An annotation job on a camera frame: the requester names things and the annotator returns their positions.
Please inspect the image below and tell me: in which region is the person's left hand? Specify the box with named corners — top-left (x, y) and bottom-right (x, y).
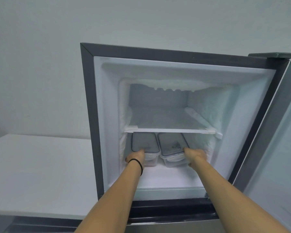
top-left (125, 149), bottom-right (145, 164)

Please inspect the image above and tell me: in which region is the person's right hand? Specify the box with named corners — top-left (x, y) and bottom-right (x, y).
top-left (183, 147), bottom-right (208, 167)

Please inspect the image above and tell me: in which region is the clear container with grey lid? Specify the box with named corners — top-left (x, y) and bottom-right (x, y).
top-left (131, 132), bottom-right (160, 167)
top-left (157, 132), bottom-right (191, 168)

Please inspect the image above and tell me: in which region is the person's left forearm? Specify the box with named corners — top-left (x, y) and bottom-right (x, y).
top-left (74, 158), bottom-right (145, 233)

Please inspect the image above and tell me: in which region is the person's right forearm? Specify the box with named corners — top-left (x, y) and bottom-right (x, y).
top-left (190, 158), bottom-right (291, 233)

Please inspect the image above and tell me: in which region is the white freezer shelf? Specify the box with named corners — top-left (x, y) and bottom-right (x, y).
top-left (124, 125), bottom-right (223, 139)

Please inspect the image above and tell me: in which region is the grey refrigerator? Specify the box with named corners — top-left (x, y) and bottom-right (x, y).
top-left (80, 43), bottom-right (290, 233)

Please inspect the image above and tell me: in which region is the grey freezer door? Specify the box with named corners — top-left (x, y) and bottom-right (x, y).
top-left (232, 53), bottom-right (291, 233)

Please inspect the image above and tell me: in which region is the white cabinet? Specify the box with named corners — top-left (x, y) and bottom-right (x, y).
top-left (0, 133), bottom-right (98, 233)

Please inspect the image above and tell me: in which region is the black hair tie wristband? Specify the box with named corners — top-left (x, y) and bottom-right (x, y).
top-left (128, 158), bottom-right (143, 177)

